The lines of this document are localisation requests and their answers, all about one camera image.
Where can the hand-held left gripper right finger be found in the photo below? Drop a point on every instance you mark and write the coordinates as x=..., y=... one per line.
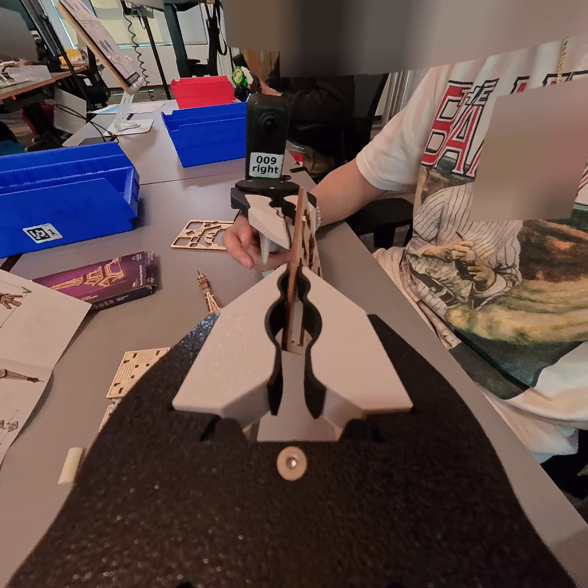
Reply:
x=358, y=358

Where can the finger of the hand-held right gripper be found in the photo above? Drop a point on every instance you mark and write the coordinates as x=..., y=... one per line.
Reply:
x=266, y=220
x=290, y=202

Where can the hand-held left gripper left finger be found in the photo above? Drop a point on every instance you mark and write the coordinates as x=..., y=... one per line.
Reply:
x=229, y=358

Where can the wooden puzzle part sheet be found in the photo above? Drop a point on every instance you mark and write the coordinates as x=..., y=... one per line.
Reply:
x=301, y=239
x=183, y=241

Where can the person's right forearm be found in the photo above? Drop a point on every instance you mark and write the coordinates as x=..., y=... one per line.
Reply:
x=349, y=193

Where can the grey desk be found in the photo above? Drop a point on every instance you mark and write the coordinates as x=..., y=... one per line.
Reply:
x=183, y=202

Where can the blue storage bin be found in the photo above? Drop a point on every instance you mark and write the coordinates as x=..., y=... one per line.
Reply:
x=69, y=206
x=206, y=133

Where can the wooden tower spire model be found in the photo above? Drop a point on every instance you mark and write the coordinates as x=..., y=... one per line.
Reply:
x=209, y=296

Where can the red storage bin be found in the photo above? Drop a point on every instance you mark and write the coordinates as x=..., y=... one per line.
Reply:
x=202, y=92

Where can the wooden tower base model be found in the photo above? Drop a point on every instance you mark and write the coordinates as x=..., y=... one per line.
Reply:
x=138, y=367

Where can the black office chair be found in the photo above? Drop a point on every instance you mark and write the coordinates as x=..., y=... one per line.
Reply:
x=386, y=220

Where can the person's printed white t-shirt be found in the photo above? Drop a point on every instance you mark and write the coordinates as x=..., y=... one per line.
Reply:
x=459, y=298

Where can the white board stand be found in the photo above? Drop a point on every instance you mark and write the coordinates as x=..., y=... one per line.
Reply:
x=131, y=121

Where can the purple puzzle box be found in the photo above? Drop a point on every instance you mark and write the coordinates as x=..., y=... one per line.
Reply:
x=92, y=285

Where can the wooden display board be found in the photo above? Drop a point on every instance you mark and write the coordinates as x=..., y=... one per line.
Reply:
x=101, y=41

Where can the small white wax stick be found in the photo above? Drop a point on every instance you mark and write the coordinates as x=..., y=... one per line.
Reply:
x=70, y=465

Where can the paper instruction sheet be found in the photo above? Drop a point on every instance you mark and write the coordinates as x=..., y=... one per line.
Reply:
x=36, y=330

